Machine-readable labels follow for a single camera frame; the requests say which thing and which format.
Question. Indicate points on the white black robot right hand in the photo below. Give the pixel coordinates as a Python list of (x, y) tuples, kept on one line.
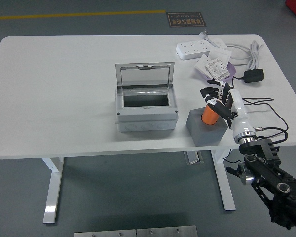
[(240, 121)]

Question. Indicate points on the orange cylindrical battery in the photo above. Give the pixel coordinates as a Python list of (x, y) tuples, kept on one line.
[(209, 117)]

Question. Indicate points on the grey plastic junction box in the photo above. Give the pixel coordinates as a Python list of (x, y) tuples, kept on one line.
[(145, 118)]

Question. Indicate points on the transparent hinged box lid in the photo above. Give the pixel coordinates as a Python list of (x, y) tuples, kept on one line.
[(145, 65)]

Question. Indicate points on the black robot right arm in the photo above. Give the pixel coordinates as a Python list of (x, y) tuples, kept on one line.
[(269, 170)]

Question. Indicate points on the metal floor socket box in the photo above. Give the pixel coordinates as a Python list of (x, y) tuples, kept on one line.
[(193, 157)]

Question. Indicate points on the grey block with round hole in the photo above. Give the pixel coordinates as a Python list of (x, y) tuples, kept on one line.
[(207, 134)]

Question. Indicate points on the black plug adapter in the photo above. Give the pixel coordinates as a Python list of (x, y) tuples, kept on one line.
[(254, 75)]

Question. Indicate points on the purple plastic tray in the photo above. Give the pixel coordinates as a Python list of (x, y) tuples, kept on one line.
[(230, 71)]

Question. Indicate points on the labelled bagged socket plate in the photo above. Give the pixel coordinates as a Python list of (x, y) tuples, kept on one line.
[(217, 69)]

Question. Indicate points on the white square socket plate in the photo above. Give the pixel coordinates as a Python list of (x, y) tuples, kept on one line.
[(220, 55)]

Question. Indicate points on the white table leg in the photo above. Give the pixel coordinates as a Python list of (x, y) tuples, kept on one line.
[(53, 192), (227, 192)]

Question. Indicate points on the small white rounded adapter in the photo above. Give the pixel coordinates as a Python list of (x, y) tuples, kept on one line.
[(220, 44)]

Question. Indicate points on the white power strip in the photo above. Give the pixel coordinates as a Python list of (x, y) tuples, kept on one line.
[(192, 49)]

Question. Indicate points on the brown floor sign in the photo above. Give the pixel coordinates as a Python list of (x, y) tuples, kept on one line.
[(186, 19)]

